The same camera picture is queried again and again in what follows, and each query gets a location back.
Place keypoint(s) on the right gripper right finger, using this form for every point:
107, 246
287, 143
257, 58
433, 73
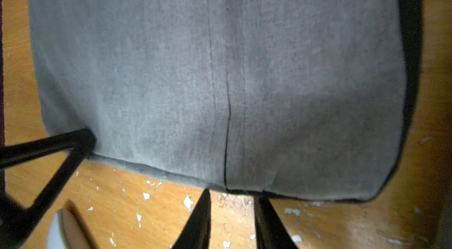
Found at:
269, 230

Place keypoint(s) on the white computer mouse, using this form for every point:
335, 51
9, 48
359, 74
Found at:
56, 238

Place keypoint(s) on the grey laptop bag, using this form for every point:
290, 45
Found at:
308, 99

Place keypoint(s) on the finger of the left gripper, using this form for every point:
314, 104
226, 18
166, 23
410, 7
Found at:
17, 222

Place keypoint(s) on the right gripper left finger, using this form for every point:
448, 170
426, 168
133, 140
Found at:
197, 231

